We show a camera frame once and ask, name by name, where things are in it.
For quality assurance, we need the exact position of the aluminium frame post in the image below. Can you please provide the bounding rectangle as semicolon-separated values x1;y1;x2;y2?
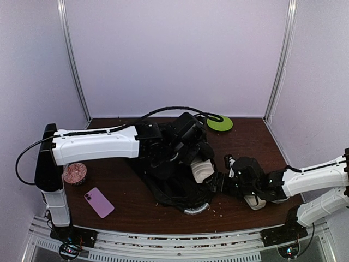
57;0;92;123
264;0;298;124

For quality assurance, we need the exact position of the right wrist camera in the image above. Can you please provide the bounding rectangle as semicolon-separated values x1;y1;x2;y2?
224;154;236;178

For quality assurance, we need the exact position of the green plate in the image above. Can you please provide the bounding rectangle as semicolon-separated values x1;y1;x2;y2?
207;115;233;132

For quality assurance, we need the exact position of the black student backpack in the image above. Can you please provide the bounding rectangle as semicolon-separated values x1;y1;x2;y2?
125;122;219;215

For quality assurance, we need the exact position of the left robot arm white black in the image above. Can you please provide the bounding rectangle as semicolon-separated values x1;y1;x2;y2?
34;112;214;242

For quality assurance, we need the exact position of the beige fabric pencil pouch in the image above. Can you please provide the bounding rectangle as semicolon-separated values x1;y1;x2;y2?
190;158;215;183

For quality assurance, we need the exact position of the pink smartphone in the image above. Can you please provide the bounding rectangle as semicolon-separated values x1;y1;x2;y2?
84;187;115;218

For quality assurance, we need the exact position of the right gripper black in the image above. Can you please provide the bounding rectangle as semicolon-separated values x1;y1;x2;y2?
203;172;258;198

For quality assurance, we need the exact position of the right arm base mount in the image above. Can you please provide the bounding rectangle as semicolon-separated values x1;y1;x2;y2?
260;206;308;260

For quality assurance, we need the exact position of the left aluminium frame post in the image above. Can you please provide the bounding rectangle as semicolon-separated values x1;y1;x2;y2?
57;0;92;123

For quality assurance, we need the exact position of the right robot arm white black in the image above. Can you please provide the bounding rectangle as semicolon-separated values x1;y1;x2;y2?
203;149;348;241

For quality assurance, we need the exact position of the front aluminium rail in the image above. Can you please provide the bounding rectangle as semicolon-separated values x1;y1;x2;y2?
23;215;335;262

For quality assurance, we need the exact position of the beige glasses case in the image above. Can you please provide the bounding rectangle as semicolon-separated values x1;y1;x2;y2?
244;195;267;211

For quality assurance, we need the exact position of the red patterned small bowl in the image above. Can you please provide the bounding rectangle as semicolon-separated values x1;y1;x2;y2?
63;163;87;186

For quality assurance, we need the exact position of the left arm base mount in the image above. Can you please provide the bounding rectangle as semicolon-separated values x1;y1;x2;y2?
47;218;98;261

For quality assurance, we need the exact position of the right aluminium frame post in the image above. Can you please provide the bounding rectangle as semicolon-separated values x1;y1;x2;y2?
264;0;298;124

